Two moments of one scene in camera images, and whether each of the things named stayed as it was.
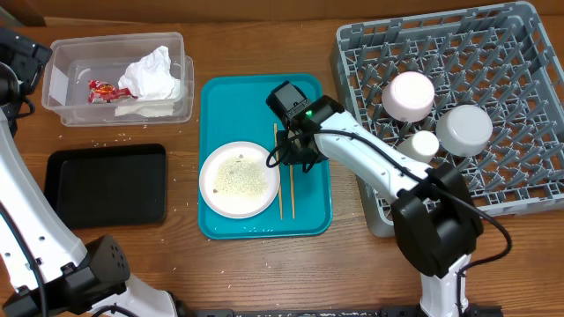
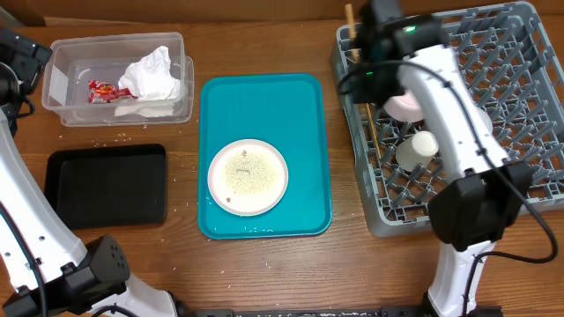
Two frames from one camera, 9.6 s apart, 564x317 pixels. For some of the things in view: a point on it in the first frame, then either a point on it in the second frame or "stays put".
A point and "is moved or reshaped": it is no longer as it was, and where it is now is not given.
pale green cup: (422, 145) stays put
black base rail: (307, 313) stays put
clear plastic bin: (72, 63) stays put
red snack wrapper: (100, 92) stays put
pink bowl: (408, 97) stays put
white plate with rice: (236, 180) is moved or reshaped
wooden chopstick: (276, 137) -> (352, 33)
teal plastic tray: (234, 108) stays put
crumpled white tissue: (151, 80) stays put
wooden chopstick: (293, 190) -> (374, 132)
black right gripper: (285, 158) -> (362, 96)
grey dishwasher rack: (480, 90) stays put
